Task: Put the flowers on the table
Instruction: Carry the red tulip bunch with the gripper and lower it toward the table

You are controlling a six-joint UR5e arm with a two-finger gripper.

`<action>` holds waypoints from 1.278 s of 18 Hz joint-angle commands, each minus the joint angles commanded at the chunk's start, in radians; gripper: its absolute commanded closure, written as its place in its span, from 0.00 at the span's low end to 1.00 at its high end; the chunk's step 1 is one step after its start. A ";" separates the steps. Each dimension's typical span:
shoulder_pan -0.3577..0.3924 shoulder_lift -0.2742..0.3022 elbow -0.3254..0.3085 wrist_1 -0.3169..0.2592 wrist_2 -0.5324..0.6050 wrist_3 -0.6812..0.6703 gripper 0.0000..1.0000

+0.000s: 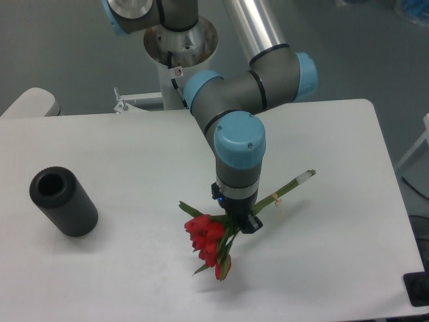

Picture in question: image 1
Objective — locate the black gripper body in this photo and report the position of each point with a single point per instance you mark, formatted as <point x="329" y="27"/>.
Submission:
<point x="235" y="201"/>

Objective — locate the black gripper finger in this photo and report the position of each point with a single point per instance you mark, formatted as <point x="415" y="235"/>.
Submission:
<point x="248" y="223"/>

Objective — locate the red tulip bouquet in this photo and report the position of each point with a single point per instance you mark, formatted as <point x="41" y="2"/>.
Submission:
<point x="212" y="236"/>

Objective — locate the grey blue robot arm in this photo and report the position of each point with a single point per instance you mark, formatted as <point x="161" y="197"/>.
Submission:
<point x="226" y="110"/>

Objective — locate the black device at table edge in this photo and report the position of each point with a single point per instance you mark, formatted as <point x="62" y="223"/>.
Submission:
<point x="416" y="284"/>

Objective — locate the black cylindrical vase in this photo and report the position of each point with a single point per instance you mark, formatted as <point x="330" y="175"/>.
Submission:
<point x="57" y="192"/>

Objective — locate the white chair seat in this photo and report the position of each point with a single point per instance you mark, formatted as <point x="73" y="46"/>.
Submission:
<point x="35" y="102"/>

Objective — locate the blue clear plastic bag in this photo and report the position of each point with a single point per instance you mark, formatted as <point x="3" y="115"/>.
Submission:
<point x="415" y="11"/>

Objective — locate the white furniture frame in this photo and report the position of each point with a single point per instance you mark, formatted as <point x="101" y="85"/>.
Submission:
<point x="417" y="150"/>

